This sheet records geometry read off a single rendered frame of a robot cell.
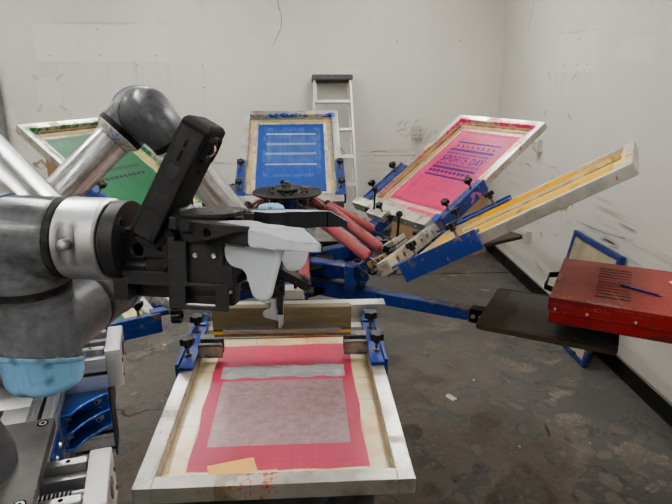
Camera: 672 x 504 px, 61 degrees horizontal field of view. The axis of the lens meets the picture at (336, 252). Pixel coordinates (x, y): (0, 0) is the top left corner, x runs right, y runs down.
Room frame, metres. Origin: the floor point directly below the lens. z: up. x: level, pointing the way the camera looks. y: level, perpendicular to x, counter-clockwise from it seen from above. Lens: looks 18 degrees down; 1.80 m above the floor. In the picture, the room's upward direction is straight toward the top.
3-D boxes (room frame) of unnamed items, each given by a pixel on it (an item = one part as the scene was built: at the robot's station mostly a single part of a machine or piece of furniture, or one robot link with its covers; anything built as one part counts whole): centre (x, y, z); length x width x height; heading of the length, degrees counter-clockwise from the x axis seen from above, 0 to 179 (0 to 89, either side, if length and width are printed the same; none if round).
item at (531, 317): (2.13, -0.39, 0.91); 1.34 x 0.40 x 0.08; 63
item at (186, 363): (1.60, 0.44, 0.98); 0.30 x 0.05 x 0.07; 3
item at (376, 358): (1.63, -0.12, 0.98); 0.30 x 0.05 x 0.07; 3
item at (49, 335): (0.53, 0.29, 1.56); 0.11 x 0.08 x 0.11; 172
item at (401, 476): (1.38, 0.15, 0.97); 0.79 x 0.58 x 0.04; 3
